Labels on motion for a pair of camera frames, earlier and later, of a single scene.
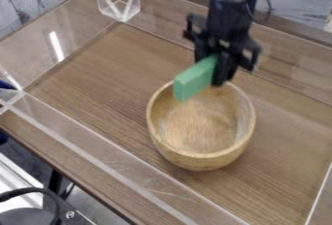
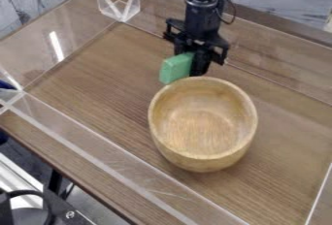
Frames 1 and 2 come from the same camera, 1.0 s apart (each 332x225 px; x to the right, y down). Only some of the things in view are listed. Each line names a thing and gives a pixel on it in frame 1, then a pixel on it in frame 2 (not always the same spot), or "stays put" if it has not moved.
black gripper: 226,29 -> 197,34
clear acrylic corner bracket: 120,10 stays put
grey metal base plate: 39,216 stays put
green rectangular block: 195,79 -> 176,68
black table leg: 57,182 stays put
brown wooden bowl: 201,133 stays put
